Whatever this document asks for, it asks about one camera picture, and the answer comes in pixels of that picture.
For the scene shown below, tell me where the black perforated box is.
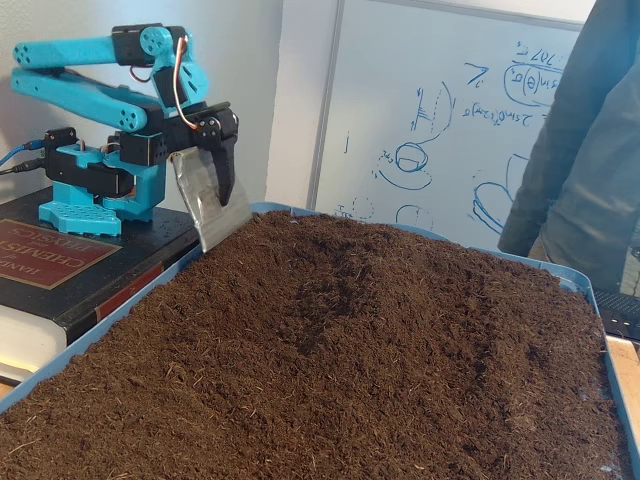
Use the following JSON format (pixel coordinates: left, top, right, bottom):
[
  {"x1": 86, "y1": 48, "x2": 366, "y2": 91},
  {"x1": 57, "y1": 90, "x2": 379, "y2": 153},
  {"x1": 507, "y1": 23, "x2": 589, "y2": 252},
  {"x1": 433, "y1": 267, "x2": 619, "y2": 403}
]
[{"x1": 592, "y1": 287, "x2": 640, "y2": 342}]

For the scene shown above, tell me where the blue plastic tray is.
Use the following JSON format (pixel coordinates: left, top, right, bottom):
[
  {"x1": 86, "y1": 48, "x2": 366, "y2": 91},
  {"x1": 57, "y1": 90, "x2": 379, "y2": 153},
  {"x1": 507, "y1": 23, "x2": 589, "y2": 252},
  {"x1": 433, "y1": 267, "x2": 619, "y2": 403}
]
[{"x1": 0, "y1": 202, "x2": 640, "y2": 480}]

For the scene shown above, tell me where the blue cable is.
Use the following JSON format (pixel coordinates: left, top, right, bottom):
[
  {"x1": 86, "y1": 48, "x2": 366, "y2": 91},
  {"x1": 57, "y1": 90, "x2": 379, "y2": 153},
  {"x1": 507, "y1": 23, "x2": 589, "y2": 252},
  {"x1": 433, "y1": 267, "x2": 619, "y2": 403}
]
[{"x1": 0, "y1": 141, "x2": 51, "y2": 170}]

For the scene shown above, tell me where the brown soil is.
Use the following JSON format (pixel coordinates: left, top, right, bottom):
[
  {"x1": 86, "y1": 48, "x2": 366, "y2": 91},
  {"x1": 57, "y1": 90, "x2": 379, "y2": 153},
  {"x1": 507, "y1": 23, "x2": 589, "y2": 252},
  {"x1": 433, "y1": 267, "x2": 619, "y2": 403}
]
[{"x1": 0, "y1": 209, "x2": 631, "y2": 480}]

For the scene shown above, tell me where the person right forearm green sleeve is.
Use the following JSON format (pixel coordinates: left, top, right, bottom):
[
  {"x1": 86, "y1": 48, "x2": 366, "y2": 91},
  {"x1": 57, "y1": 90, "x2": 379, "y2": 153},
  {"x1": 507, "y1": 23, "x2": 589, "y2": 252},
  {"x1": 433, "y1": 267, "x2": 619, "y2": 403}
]
[{"x1": 497, "y1": 124, "x2": 591, "y2": 256}]

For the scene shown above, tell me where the person body green shirt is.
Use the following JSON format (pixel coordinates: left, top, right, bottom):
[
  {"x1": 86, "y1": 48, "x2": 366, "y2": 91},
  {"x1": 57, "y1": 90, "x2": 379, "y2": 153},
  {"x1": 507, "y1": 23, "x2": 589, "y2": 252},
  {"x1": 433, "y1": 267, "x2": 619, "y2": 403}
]
[{"x1": 529, "y1": 0, "x2": 640, "y2": 297}]

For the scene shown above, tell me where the white red wrist servo cable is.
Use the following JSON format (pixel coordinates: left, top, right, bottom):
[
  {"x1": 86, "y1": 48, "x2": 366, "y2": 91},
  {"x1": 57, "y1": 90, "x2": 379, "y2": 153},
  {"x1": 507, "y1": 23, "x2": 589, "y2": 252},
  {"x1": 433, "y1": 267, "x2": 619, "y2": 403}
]
[{"x1": 172, "y1": 34, "x2": 201, "y2": 132}]

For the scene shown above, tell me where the black cable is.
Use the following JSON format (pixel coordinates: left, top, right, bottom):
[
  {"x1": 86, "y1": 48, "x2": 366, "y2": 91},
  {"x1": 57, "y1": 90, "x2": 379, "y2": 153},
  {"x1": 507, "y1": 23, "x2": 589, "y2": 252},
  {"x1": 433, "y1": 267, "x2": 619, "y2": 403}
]
[{"x1": 0, "y1": 159, "x2": 49, "y2": 175}]

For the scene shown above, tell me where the whiteboard with blue drawings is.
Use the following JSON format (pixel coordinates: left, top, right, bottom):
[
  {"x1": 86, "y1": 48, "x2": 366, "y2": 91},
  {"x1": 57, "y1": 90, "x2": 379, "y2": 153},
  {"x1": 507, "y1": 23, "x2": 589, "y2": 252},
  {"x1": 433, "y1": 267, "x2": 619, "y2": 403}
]
[{"x1": 307, "y1": 0, "x2": 599, "y2": 251}]

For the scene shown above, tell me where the black chemistry physics handbook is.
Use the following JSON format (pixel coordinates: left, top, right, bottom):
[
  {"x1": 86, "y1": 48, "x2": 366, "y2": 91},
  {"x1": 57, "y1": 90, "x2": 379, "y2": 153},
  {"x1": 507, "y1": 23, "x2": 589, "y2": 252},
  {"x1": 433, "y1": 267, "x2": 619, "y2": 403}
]
[{"x1": 0, "y1": 187, "x2": 204, "y2": 386}]

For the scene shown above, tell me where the teal five-joint robot arm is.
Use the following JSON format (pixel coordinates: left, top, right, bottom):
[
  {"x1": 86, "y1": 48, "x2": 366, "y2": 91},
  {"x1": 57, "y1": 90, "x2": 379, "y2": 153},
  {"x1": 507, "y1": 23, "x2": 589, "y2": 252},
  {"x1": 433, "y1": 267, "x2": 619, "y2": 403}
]
[{"x1": 9, "y1": 22, "x2": 211, "y2": 237}]

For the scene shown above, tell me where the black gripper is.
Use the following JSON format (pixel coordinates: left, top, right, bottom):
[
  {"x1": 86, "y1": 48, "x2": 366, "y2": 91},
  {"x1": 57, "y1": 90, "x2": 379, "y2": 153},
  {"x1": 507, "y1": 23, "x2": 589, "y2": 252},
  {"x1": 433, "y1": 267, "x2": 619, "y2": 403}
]
[{"x1": 162, "y1": 100, "x2": 254, "y2": 254}]

